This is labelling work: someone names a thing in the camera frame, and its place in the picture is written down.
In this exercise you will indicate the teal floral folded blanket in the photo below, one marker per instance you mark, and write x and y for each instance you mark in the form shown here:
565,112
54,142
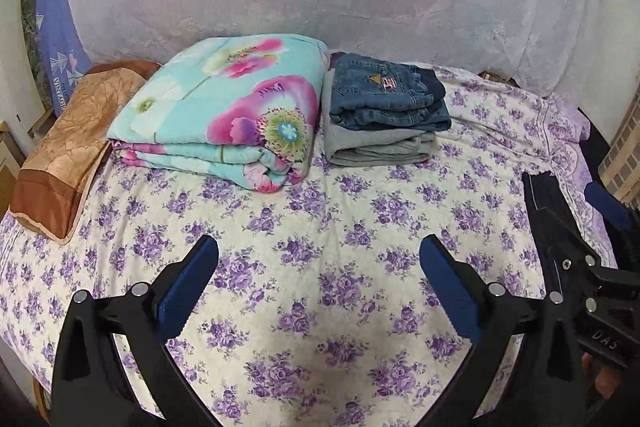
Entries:
210,107

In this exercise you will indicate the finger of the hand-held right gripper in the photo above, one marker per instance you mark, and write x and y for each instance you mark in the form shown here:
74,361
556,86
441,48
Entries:
607,207
560,242

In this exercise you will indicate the grey folded pants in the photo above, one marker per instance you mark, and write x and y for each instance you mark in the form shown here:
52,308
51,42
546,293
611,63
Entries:
375,149

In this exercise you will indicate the green patterned cloth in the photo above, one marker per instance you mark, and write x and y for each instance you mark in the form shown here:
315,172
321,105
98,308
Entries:
30,37

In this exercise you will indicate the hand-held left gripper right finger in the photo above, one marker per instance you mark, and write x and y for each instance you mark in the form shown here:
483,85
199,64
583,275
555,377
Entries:
447,292

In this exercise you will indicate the blue denim jeans pants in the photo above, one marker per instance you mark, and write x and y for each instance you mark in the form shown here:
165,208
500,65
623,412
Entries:
380,107

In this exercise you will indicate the orange brown satin pillow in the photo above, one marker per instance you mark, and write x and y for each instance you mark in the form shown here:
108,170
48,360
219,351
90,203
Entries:
65,147

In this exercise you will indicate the purple floral bedsheet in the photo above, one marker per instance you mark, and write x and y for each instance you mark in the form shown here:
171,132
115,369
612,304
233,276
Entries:
300,232

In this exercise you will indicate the person's right hand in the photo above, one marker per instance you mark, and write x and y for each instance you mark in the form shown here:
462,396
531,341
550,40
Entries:
602,379

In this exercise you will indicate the dark navy pants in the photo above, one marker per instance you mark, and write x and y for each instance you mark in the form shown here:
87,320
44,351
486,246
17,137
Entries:
537,192

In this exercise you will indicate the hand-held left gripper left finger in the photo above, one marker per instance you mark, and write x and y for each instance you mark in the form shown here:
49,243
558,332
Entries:
187,287

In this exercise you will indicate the blue printed pillow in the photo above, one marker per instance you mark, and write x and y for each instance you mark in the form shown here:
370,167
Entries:
55,32

